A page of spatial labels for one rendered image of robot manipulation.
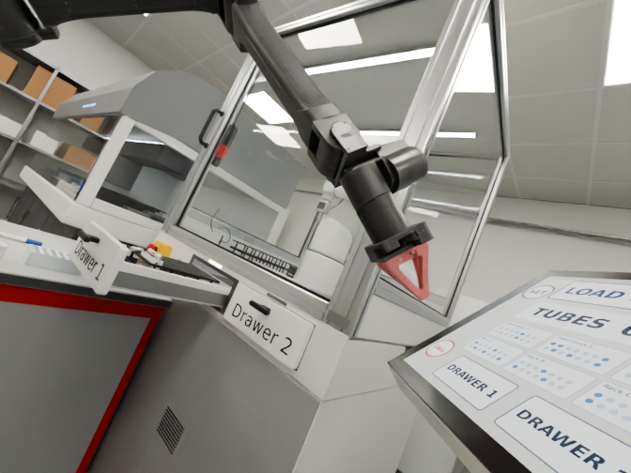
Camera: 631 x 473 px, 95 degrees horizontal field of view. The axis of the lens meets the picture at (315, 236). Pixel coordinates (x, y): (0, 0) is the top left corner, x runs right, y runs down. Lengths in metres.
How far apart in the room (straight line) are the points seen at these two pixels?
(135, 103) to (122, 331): 1.06
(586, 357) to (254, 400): 0.66
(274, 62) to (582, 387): 0.55
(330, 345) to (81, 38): 5.00
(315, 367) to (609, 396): 0.51
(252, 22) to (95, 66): 4.63
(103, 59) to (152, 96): 3.52
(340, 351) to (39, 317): 0.78
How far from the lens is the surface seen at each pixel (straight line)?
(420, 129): 0.80
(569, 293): 0.51
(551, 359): 0.39
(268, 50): 0.58
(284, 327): 0.75
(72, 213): 1.69
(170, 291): 0.85
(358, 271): 0.68
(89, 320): 1.09
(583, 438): 0.31
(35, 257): 1.08
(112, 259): 0.77
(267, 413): 0.80
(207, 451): 0.95
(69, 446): 1.32
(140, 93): 1.74
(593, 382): 0.35
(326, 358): 0.70
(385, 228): 0.40
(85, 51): 5.24
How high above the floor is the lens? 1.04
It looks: 7 degrees up
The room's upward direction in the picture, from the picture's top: 23 degrees clockwise
